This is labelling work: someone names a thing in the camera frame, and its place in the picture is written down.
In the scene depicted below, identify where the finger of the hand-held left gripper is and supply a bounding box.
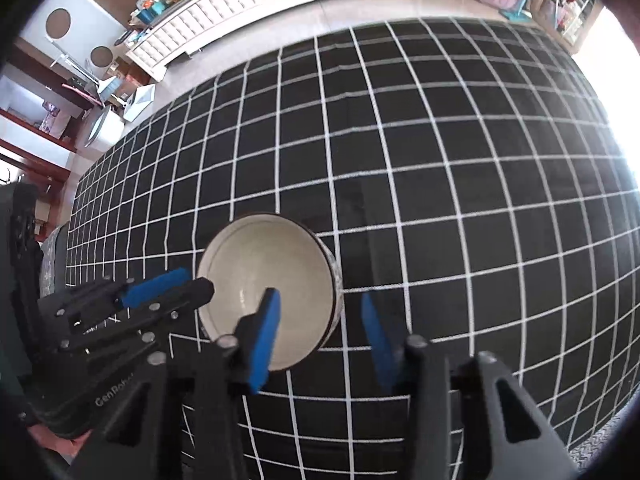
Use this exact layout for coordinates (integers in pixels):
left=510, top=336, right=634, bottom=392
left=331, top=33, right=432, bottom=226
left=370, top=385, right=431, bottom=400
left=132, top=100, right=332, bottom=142
left=56, top=277, right=217, bottom=352
left=37, top=267, right=194, bottom=322

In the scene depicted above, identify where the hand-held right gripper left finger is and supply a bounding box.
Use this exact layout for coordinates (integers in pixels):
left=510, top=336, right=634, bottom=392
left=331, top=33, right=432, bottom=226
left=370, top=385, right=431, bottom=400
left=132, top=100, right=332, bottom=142
left=67, top=287, right=282, bottom=480

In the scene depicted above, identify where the person's left hand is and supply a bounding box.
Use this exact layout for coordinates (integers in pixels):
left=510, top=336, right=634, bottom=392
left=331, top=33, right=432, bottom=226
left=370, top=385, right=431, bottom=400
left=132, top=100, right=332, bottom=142
left=25, top=422, right=96, bottom=466

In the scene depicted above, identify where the black checked tablecloth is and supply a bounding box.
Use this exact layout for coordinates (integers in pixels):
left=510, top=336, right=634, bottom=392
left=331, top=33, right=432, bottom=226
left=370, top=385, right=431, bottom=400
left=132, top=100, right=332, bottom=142
left=64, top=16, right=632, bottom=480

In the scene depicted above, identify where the white plastic bin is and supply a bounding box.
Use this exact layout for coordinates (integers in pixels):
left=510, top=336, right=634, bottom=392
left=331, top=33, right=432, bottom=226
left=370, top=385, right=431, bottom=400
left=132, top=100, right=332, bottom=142
left=82, top=105, right=125, bottom=150

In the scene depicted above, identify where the white open box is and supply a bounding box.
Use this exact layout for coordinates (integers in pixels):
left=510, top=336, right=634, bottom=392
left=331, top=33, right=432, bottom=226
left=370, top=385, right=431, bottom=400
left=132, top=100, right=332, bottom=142
left=122, top=85, right=157, bottom=122

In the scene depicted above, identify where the grey printed chair cover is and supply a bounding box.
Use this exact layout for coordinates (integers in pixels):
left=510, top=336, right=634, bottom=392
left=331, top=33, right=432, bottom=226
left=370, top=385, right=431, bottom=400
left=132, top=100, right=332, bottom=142
left=39, top=222, right=76, bottom=298

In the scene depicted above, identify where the white quilted low cabinet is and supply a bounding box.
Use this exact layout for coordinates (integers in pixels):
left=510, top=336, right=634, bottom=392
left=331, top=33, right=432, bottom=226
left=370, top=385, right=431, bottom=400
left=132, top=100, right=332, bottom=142
left=125, top=0, right=310, bottom=83

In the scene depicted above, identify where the white partition with round holes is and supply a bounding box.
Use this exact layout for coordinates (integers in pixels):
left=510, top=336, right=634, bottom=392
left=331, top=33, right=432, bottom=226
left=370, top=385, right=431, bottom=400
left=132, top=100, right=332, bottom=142
left=22, top=0, right=133, bottom=73

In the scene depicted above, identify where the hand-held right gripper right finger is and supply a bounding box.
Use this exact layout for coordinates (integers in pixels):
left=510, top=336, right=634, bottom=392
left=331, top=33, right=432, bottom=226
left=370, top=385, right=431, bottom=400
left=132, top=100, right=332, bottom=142
left=361, top=292, right=581, bottom=480

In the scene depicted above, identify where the patterned bowl with cream inside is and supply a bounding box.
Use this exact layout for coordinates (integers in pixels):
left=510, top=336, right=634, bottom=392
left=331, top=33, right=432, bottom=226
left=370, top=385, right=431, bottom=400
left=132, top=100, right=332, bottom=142
left=196, top=214, right=343, bottom=372

